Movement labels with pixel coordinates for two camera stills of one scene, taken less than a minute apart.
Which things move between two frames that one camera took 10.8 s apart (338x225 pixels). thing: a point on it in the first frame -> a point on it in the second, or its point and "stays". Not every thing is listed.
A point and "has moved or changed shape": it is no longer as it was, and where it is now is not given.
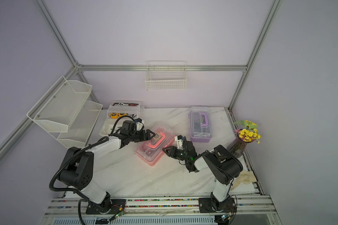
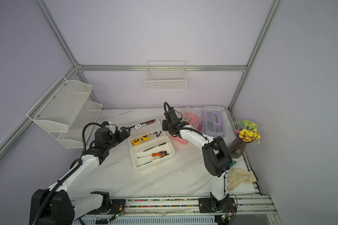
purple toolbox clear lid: (200, 124) has moved or changed shape
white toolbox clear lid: (116, 109) -> (148, 143)
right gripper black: (170, 153) -> (165, 128)
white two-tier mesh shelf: (65, 112) stays
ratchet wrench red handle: (121, 104) -> (138, 126)
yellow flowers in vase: (247, 133) stays
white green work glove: (246, 177) stays
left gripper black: (148, 138) -> (121, 137)
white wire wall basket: (166, 75) stays
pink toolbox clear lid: (150, 148) -> (194, 116)
